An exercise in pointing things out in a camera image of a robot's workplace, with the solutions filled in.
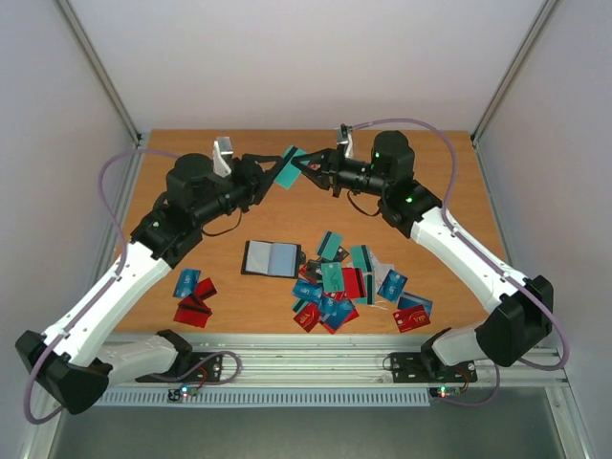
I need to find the large red card left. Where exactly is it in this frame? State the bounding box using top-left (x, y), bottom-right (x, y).
top-left (173, 295), bottom-right (212, 328)

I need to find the teal card front pile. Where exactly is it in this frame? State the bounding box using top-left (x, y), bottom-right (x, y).
top-left (274, 145), bottom-right (306, 189)

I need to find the grey cable duct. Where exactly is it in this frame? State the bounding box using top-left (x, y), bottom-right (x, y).
top-left (97, 387), bottom-right (430, 408)

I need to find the blue card right pile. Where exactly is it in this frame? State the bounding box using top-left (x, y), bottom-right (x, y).
top-left (378, 270), bottom-right (407, 303)

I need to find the red VIP card front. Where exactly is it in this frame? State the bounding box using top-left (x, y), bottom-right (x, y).
top-left (294, 304), bottom-right (320, 333)

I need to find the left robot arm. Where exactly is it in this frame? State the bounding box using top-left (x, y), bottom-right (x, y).
top-left (15, 153), bottom-right (284, 425)

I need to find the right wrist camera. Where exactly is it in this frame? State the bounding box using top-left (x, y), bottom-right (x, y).
top-left (336, 123), bottom-right (354, 159)

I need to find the small red card left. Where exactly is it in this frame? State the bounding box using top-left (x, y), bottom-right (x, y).
top-left (192, 277), bottom-right (217, 302)

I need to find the red VIP card right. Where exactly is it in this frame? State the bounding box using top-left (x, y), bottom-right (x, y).
top-left (393, 305), bottom-right (430, 333)

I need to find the aluminium rail frame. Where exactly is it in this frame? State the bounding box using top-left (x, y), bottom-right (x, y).
top-left (181, 333), bottom-right (569, 389)

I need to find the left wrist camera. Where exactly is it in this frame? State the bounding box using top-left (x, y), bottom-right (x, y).
top-left (212, 137), bottom-right (233, 177)

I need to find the blue VIP card left pile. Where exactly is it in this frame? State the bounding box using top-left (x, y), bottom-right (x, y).
top-left (292, 279), bottom-right (323, 303)

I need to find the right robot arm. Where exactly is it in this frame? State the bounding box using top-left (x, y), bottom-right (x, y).
top-left (291, 131), bottom-right (554, 380)

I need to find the blue card front pile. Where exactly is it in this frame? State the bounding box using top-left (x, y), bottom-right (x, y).
top-left (321, 300), bottom-right (359, 334)

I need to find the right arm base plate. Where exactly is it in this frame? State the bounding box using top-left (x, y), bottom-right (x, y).
top-left (385, 352), bottom-right (478, 383)

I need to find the black card in pile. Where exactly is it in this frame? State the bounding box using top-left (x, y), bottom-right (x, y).
top-left (299, 259), bottom-right (322, 284)

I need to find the black leather card holder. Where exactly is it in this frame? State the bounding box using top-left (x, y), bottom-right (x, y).
top-left (240, 240), bottom-right (302, 278)

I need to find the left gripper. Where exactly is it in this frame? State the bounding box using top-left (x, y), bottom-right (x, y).
top-left (193, 153), bottom-right (283, 226)

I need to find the red stripe card centre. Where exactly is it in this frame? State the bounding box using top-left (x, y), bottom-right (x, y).
top-left (342, 268), bottom-right (367, 300)

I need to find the teal stripe card upper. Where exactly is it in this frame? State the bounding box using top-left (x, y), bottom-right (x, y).
top-left (350, 245), bottom-right (374, 274)

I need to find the blue card left group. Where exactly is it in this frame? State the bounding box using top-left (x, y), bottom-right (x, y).
top-left (173, 268), bottom-right (201, 298)

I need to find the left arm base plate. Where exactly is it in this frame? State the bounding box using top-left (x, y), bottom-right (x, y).
top-left (136, 352), bottom-right (224, 383)

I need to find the teal VIP card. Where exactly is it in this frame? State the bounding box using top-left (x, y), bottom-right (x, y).
top-left (320, 262), bottom-right (344, 293)

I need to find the red vip card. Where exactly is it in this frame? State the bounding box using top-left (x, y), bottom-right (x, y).
top-left (393, 305), bottom-right (430, 333)
top-left (294, 304), bottom-right (320, 333)

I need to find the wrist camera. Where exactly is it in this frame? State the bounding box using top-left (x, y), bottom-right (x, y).
top-left (336, 123), bottom-right (354, 159)
top-left (212, 137), bottom-right (233, 177)

